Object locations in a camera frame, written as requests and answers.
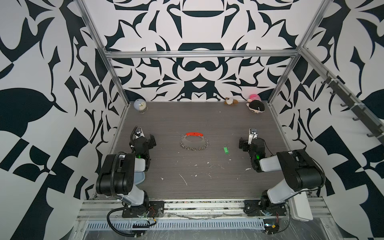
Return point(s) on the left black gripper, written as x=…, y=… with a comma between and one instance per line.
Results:
x=150, y=141

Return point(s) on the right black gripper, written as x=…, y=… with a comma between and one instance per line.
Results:
x=244, y=144

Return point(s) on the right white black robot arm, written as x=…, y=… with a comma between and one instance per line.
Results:
x=301, y=174

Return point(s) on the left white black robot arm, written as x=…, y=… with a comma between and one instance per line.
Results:
x=122, y=172

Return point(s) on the green plastic key tag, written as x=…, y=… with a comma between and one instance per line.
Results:
x=226, y=150

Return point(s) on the light blue pad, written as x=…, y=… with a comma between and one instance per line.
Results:
x=139, y=177

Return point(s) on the pink black-haired doll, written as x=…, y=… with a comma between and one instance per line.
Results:
x=255, y=104

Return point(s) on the brown white plush toy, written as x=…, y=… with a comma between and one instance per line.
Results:
x=231, y=101

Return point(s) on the white box device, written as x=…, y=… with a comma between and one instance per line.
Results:
x=300, y=208

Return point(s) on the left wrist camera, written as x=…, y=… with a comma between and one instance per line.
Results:
x=137, y=133

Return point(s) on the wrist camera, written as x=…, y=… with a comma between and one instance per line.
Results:
x=137, y=133
x=253, y=134

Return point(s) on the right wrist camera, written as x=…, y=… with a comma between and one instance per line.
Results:
x=253, y=134

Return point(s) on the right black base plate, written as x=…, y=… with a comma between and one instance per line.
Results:
x=263, y=208

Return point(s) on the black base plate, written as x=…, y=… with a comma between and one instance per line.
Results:
x=149, y=209
x=263, y=208

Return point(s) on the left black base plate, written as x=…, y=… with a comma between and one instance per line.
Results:
x=149, y=209

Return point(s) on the white ventilated cable duct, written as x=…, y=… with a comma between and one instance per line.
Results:
x=187, y=224

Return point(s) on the aluminium frame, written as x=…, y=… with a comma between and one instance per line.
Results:
x=300, y=52

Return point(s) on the wall hook rail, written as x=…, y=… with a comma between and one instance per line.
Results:
x=361, y=111

